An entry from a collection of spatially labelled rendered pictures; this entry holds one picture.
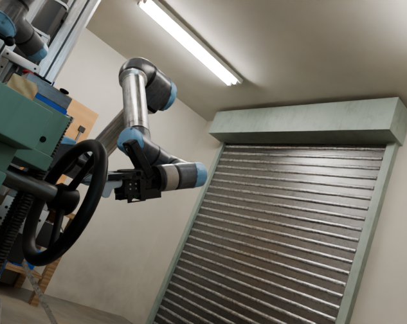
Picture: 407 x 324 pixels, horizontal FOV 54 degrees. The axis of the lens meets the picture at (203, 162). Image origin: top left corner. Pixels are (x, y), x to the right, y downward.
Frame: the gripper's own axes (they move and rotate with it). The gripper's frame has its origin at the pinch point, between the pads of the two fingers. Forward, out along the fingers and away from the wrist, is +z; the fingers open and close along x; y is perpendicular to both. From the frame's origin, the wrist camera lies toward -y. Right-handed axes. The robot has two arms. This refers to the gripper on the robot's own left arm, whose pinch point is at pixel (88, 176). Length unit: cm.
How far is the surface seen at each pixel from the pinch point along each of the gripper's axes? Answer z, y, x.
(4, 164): 24.8, -5.9, -28.0
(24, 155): 18.4, -6.4, -14.7
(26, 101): 23.5, -14.6, -35.7
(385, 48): -242, -68, 47
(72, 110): -122, -36, 323
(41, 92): 13.9, -18.6, -11.5
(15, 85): 23.4, -17.4, -30.4
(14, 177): 19.2, -2.1, -9.8
